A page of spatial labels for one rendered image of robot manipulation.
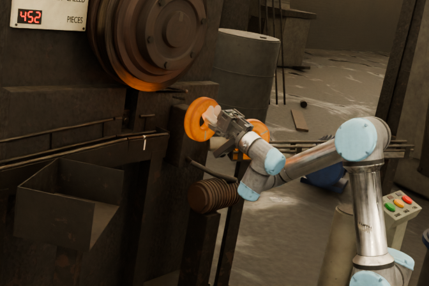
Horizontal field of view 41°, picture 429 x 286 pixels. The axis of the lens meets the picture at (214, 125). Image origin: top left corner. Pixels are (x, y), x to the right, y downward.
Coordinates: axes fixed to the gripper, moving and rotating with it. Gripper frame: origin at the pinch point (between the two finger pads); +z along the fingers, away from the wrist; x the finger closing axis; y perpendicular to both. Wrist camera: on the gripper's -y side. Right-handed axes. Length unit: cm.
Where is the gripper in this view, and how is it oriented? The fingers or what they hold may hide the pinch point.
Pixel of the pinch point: (203, 113)
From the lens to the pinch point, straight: 199.2
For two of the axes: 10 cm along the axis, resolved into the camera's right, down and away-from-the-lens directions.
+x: -6.7, 0.8, -7.4
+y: 3.4, -8.5, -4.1
